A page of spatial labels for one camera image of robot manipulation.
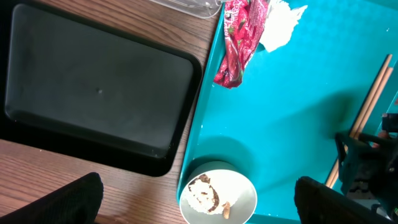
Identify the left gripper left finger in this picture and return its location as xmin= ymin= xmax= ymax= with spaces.
xmin=1 ymin=172 xmax=104 ymax=224

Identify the wooden chopstick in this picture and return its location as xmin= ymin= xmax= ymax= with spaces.
xmin=325 ymin=54 xmax=393 ymax=186
xmin=326 ymin=67 xmax=393 ymax=189

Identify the red snack wrapper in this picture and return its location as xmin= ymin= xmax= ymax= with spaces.
xmin=213 ymin=0 xmax=269 ymax=88

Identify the clear plastic bin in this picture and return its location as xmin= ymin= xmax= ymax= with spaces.
xmin=151 ymin=0 xmax=223 ymax=19

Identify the black tray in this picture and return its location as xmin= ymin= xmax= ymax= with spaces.
xmin=1 ymin=1 xmax=203 ymax=177

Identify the teal serving tray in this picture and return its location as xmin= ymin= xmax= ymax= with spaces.
xmin=177 ymin=0 xmax=397 ymax=223

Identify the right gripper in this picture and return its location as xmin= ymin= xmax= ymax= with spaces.
xmin=335 ymin=113 xmax=397 ymax=218

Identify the white napkin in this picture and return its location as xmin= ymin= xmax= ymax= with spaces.
xmin=259 ymin=0 xmax=308 ymax=53

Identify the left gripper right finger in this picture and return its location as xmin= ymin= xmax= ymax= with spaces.
xmin=294 ymin=176 xmax=392 ymax=224

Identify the grey bowl with food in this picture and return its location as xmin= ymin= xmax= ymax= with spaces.
xmin=179 ymin=161 xmax=257 ymax=224

